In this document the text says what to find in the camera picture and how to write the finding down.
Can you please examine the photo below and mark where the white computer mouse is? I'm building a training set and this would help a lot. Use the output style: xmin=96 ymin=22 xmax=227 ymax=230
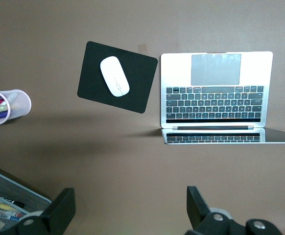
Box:
xmin=99 ymin=56 xmax=130 ymax=97

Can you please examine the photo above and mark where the pink mesh pen cup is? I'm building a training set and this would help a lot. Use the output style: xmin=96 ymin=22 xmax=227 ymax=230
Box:
xmin=0 ymin=89 xmax=32 ymax=126

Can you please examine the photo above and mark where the black mouse pad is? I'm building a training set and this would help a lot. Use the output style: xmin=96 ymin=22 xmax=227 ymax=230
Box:
xmin=76 ymin=41 xmax=159 ymax=115

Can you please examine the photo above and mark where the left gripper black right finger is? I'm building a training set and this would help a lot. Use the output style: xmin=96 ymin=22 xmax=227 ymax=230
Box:
xmin=185 ymin=186 xmax=283 ymax=235

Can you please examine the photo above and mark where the white pen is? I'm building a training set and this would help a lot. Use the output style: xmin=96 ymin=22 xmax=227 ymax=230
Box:
xmin=0 ymin=207 xmax=23 ymax=221

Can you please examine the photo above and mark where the silver laptop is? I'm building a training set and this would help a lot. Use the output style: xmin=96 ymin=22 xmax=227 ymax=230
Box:
xmin=160 ymin=50 xmax=285 ymax=145

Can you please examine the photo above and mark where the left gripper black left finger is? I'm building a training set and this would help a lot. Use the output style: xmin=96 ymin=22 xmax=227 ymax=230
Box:
xmin=0 ymin=187 xmax=76 ymax=235

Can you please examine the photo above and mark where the grey mesh desk tray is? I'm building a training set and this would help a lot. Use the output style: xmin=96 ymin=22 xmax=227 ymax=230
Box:
xmin=0 ymin=167 xmax=52 ymax=232

